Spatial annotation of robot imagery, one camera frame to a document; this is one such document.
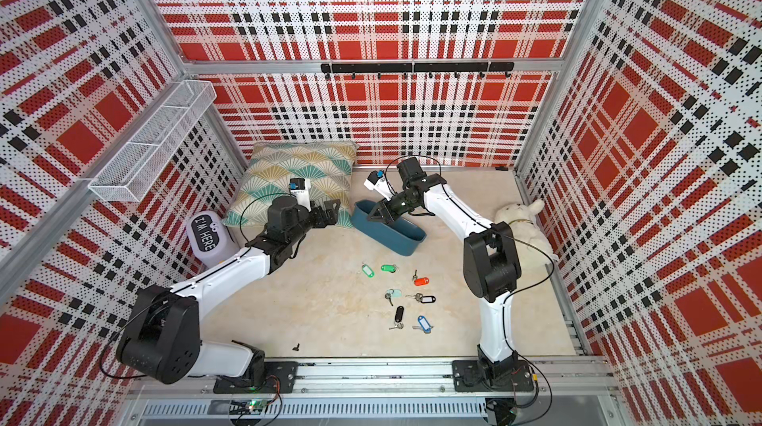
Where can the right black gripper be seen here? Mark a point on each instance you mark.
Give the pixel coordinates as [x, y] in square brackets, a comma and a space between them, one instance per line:
[388, 212]

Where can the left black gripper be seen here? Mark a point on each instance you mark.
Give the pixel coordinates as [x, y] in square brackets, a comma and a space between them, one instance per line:
[331, 216]

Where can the teal storage box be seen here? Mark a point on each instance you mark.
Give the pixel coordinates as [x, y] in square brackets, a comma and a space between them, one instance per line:
[402, 237]

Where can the red tag key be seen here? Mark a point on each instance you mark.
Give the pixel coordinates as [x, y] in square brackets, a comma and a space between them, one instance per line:
[420, 280]

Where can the pale teal tag key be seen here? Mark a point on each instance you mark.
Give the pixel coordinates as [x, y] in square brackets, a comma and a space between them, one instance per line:
[392, 294]

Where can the black tag key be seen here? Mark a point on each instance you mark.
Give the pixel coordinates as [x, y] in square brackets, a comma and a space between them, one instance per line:
[423, 299]
[398, 318]

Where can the blue tag key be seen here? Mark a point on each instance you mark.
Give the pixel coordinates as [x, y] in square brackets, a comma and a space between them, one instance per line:
[423, 325]

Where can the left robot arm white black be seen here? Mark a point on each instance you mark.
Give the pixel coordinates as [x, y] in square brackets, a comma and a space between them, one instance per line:
[162, 339]

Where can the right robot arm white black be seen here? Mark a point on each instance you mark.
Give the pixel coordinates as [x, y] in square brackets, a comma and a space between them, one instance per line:
[490, 260]

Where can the fan pattern cushion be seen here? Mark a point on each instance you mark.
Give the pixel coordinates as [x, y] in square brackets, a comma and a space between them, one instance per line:
[322, 169]

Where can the lavender I'm here jug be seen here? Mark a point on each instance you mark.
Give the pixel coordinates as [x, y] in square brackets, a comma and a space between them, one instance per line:
[209, 238]

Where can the white plush toy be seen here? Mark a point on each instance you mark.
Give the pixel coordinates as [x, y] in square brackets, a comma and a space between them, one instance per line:
[533, 248]

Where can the green circuit board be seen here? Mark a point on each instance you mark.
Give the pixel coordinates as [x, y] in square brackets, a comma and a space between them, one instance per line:
[248, 407]

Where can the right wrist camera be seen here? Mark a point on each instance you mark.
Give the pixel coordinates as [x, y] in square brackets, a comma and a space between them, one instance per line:
[377, 181]

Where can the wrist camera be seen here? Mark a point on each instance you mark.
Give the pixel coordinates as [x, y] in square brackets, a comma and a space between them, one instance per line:
[299, 191]
[377, 181]

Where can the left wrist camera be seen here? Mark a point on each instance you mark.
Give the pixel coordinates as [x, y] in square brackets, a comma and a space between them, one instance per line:
[299, 191]

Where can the black hook rail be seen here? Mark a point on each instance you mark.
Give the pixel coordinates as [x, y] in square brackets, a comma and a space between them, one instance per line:
[354, 69]

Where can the white wire mesh shelf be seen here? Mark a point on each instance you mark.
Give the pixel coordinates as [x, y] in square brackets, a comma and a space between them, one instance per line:
[133, 170]

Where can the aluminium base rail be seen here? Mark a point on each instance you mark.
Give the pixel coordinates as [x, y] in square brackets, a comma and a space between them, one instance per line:
[547, 391]

